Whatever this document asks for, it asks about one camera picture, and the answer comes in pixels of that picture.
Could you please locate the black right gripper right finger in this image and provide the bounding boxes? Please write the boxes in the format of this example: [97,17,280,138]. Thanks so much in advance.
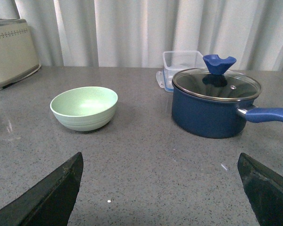
[237,153,283,226]

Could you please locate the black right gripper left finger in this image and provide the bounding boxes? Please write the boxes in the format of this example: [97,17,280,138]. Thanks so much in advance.
[0,152,83,226]

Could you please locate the light green bowl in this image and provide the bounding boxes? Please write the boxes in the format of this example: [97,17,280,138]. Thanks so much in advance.
[50,87,118,131]

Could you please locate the dark blue saucepan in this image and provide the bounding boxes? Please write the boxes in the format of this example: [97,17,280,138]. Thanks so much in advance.
[172,86,283,139]

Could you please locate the glass pot lid blue knob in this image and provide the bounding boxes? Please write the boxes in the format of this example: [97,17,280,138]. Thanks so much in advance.
[172,55,261,102]

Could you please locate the cream two-slot toaster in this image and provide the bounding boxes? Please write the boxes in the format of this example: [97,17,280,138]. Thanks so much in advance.
[0,19,41,89]

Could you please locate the white pleated curtain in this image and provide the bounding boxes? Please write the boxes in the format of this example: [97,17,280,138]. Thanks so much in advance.
[0,0,283,71]

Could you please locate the clear plastic food container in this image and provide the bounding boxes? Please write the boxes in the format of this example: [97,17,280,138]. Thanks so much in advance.
[156,50,206,92]

